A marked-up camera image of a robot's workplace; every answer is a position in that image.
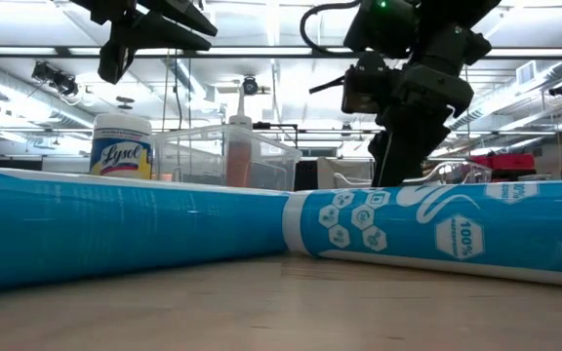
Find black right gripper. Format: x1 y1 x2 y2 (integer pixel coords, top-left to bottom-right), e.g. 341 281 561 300
368 60 475 188

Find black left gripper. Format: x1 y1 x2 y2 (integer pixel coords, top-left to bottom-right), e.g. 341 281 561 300
70 0 219 85

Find blue silicone tube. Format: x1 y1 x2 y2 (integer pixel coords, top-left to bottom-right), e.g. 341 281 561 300
0 165 292 293
281 178 562 290

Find orange sealant tube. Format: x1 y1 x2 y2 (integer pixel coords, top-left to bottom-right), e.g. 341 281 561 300
225 87 254 189

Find Lysol wipes canister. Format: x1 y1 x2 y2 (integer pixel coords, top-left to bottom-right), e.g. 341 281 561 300
88 112 154 180

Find clear plastic bin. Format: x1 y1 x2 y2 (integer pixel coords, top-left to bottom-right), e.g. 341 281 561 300
151 124 303 192
333 160 493 189

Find red storage bins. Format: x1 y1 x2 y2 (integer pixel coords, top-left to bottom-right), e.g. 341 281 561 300
470 153 537 172

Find black overhead light bar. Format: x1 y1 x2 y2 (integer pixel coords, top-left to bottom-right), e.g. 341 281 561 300
0 45 562 60

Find black ceiling-mounted device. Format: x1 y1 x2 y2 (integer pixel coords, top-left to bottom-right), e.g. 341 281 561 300
30 60 80 98

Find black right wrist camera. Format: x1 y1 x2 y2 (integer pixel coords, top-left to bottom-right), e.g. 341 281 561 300
341 51 402 117

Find black overhead camera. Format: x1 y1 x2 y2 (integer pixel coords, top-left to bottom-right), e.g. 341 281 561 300
241 75 261 97

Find black camera cable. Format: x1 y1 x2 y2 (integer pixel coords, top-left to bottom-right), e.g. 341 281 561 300
299 0 365 56

